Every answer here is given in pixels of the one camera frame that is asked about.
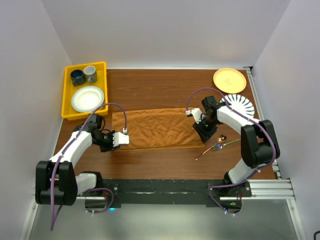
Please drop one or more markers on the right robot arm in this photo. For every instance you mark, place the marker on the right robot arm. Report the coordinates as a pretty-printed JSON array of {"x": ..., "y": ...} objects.
[{"x": 258, "y": 141}]

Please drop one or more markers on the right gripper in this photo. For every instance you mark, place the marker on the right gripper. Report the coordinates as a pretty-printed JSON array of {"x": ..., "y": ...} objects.
[{"x": 204, "y": 135}]

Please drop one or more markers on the dark blue mug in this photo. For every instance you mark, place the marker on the dark blue mug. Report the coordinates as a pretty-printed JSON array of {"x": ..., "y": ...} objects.
[{"x": 77, "y": 77}]

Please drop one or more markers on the iridescent fork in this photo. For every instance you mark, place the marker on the iridescent fork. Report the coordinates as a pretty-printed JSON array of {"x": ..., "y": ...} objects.
[{"x": 221, "y": 146}]

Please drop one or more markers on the grey mug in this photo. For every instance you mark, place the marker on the grey mug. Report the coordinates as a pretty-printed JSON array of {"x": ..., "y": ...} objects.
[{"x": 91, "y": 73}]

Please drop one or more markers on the rose gold spoon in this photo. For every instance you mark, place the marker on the rose gold spoon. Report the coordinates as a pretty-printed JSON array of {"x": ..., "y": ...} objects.
[{"x": 220, "y": 140}]

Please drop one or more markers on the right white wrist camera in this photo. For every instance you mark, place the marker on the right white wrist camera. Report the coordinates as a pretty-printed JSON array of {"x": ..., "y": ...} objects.
[{"x": 196, "y": 113}]

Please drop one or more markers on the yellow plastic tray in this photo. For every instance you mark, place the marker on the yellow plastic tray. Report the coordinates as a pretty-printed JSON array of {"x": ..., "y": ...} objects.
[{"x": 67, "y": 111}]

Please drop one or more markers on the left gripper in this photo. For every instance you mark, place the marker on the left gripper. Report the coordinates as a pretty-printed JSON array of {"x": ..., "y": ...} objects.
[{"x": 110, "y": 147}]

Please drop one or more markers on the yellow plate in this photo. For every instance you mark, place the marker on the yellow plate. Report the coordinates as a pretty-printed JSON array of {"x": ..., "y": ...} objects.
[{"x": 229, "y": 80}]

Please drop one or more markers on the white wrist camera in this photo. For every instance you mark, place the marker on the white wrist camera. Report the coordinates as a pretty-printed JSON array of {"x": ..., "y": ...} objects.
[
  {"x": 119, "y": 138},
  {"x": 196, "y": 113}
]

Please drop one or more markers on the white bowl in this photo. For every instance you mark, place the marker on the white bowl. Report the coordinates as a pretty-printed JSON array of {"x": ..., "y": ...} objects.
[{"x": 87, "y": 98}]

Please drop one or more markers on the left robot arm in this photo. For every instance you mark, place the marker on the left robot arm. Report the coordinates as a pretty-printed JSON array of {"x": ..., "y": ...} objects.
[{"x": 55, "y": 179}]

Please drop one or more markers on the black striped white plate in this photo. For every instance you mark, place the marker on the black striped white plate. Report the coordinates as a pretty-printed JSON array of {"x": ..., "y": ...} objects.
[{"x": 240, "y": 103}]

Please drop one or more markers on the brown cloth napkin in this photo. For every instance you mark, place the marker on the brown cloth napkin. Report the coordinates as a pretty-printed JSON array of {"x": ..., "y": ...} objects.
[{"x": 160, "y": 129}]

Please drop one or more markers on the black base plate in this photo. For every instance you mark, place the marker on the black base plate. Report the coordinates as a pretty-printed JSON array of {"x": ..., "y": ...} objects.
[{"x": 168, "y": 192}]

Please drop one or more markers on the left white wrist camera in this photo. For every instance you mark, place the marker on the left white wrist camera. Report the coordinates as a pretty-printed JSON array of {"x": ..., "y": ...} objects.
[{"x": 119, "y": 138}]

